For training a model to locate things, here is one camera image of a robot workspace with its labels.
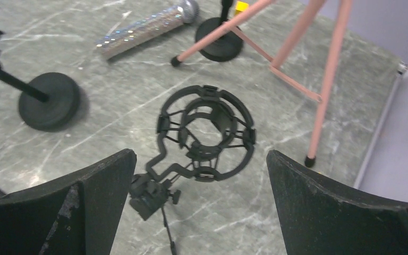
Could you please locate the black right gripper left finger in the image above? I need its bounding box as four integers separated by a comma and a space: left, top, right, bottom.
0, 149, 137, 254

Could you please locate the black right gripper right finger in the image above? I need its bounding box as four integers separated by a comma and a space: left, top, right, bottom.
266, 150, 408, 254

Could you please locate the black round-base clip stand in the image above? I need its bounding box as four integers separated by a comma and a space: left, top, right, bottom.
0, 30, 81, 132

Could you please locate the black round-base holder stand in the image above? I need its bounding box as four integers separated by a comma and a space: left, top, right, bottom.
195, 0, 243, 62

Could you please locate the pink music stand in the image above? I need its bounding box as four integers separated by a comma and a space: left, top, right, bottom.
170, 0, 354, 168

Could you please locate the yellow cube behind stand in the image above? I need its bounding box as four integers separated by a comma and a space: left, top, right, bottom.
234, 1, 250, 16

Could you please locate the silver glitter microphone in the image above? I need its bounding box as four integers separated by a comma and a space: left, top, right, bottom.
96, 1, 200, 60

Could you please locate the black tripod shock-mount stand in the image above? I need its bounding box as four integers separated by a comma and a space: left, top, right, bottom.
129, 84, 257, 255

